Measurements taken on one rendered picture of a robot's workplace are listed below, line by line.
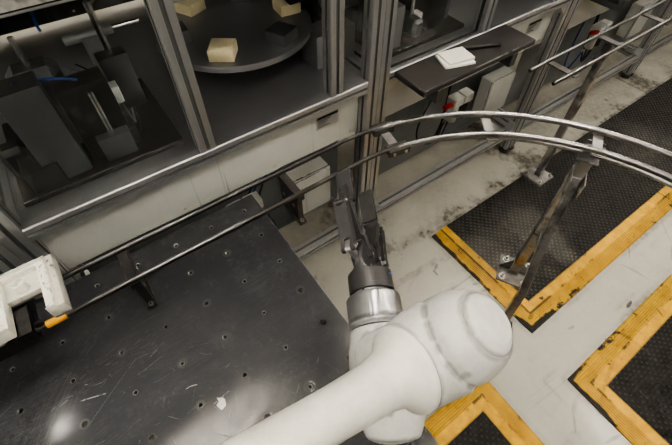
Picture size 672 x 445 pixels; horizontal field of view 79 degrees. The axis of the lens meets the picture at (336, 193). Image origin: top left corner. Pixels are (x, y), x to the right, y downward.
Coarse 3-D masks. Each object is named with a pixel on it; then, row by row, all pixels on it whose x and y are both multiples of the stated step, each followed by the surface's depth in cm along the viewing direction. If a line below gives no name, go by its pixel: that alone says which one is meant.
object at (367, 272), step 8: (360, 248) 69; (360, 256) 67; (368, 256) 69; (360, 264) 67; (368, 264) 68; (376, 264) 71; (352, 272) 67; (360, 272) 66; (368, 272) 66; (376, 272) 66; (384, 272) 67; (352, 280) 67; (360, 280) 66; (368, 280) 65; (376, 280) 65; (384, 280) 66; (392, 280) 68; (352, 288) 66; (360, 288) 65; (392, 288) 67
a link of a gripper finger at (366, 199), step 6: (366, 192) 83; (372, 192) 83; (360, 198) 83; (366, 198) 82; (372, 198) 81; (360, 204) 82; (366, 204) 82; (372, 204) 81; (366, 210) 81; (372, 210) 80; (366, 216) 80; (372, 216) 79; (366, 222) 80
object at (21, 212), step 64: (128, 0) 76; (320, 0) 133; (0, 64) 71; (64, 64) 77; (128, 64) 83; (0, 128) 77; (64, 128) 84; (128, 128) 92; (0, 192) 85; (64, 192) 93
